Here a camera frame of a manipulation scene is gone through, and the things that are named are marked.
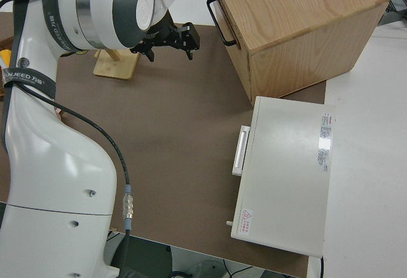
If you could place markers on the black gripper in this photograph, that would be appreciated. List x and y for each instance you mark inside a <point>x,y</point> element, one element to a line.
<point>162,34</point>

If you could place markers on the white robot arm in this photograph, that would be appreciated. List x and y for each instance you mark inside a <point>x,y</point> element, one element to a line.
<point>47,163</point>

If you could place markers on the wooden mug stand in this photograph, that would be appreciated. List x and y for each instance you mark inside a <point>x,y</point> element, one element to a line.
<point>117,68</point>

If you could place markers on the brown table mat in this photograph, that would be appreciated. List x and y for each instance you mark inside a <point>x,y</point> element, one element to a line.
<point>175,131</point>

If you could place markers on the large wooden box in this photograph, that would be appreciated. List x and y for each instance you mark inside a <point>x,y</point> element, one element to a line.
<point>302,30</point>

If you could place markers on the yellow corn cob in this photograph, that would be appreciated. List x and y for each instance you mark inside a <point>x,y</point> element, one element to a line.
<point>4,58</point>

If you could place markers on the white toaster oven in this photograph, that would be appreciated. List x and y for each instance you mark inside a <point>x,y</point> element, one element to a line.
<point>286,179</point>

